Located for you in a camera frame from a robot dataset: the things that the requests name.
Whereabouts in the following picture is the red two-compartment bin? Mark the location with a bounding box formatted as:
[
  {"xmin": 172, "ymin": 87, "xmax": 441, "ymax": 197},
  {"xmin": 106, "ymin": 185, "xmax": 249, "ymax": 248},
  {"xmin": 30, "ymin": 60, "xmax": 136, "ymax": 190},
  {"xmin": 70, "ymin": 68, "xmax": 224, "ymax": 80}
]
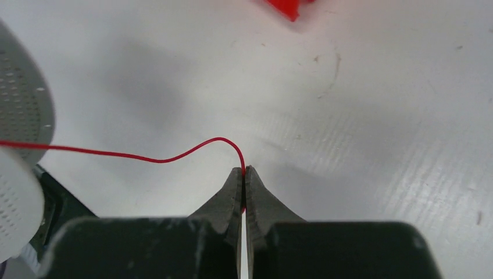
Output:
[{"xmin": 265, "ymin": 0, "xmax": 315, "ymax": 22}]

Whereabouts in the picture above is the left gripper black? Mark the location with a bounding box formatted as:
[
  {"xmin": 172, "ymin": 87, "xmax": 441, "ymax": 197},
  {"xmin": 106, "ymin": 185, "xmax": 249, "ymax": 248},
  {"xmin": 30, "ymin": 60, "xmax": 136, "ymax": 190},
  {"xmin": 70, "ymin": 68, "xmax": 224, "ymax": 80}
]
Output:
[{"xmin": 30, "ymin": 165, "xmax": 95, "ymax": 251}]

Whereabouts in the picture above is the thin red wire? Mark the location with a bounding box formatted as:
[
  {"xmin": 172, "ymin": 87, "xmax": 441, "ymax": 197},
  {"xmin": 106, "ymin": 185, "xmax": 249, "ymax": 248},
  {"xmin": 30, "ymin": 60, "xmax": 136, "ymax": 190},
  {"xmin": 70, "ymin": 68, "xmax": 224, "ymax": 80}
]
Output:
[{"xmin": 0, "ymin": 137, "xmax": 247, "ymax": 214}]

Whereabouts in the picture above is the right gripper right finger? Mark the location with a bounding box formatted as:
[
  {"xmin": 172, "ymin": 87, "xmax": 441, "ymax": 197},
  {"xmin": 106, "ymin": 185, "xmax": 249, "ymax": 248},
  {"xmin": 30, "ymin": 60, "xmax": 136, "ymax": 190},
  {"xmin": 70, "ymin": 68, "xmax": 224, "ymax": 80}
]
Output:
[{"xmin": 245, "ymin": 165, "xmax": 307, "ymax": 251}]

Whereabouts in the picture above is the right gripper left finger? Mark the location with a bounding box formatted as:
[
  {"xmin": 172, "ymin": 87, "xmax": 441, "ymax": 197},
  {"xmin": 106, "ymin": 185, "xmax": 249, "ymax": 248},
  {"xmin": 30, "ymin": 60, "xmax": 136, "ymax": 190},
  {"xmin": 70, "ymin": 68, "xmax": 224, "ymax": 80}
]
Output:
[{"xmin": 188, "ymin": 166, "xmax": 244, "ymax": 251}]

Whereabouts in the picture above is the white translucent cable spool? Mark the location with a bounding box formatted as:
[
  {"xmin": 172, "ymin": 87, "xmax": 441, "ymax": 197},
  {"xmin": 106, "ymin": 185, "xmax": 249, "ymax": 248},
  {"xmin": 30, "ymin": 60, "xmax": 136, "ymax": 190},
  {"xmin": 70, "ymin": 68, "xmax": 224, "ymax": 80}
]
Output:
[{"xmin": 1, "ymin": 22, "xmax": 55, "ymax": 262}]

